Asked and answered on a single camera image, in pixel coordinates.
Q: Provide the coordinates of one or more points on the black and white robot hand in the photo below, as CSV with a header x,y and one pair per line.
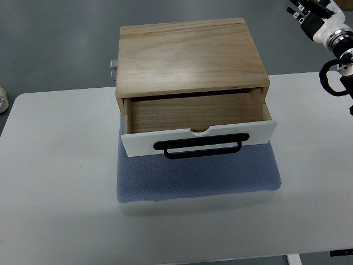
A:
x,y
324,22

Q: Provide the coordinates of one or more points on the white drawer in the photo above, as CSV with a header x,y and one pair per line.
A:
x,y
183,124

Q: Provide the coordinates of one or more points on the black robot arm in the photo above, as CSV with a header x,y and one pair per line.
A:
x,y
343,69

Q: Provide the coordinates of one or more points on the wooden drawer cabinet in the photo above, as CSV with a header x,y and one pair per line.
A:
x,y
187,57

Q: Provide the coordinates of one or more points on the cardboard box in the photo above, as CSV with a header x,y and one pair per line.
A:
x,y
344,5

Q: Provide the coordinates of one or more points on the metal table clamp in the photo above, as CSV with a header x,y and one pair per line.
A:
x,y
113,69

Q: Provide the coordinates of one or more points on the black table control panel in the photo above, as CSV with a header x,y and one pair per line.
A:
x,y
338,253

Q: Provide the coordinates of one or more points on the blue foam cushion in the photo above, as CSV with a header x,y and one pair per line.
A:
x,y
180,163

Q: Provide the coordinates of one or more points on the white table leg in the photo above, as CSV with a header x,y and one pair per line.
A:
x,y
294,259

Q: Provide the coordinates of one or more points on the white shoe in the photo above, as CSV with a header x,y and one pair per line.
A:
x,y
4,103

